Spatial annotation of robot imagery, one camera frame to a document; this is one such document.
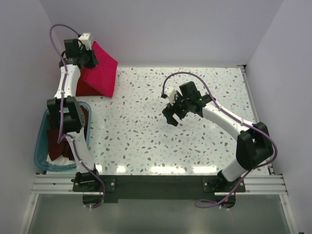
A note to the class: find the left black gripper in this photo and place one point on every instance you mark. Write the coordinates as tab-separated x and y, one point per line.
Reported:
94	62

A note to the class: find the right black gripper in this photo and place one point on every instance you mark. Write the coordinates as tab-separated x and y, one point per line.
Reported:
168	114

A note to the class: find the bright pink-red t-shirt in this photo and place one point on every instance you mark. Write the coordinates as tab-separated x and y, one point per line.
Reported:
102	78

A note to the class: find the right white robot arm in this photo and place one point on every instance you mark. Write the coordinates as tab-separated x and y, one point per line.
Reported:
252	144

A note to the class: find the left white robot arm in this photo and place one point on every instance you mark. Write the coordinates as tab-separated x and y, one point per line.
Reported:
65	110

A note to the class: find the folded dark red t-shirt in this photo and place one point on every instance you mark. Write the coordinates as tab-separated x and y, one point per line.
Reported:
84	89

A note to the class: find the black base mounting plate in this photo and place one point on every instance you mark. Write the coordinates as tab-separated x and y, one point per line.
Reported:
112	188

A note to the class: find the dark red clothes in basket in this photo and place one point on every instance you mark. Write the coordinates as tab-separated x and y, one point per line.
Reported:
54	149

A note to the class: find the teal plastic basket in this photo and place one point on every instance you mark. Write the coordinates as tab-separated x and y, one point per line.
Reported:
41	149

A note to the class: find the white cloth in basket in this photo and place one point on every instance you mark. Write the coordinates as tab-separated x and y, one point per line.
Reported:
60	161

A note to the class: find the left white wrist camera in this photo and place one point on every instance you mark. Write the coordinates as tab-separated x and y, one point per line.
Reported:
86	39

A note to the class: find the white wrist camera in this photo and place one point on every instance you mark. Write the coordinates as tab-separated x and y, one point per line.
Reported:
170	94
86	39

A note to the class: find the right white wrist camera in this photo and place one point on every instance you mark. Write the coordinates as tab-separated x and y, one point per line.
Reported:
170	94

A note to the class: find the aluminium frame rail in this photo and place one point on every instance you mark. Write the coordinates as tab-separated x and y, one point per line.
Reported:
52	184

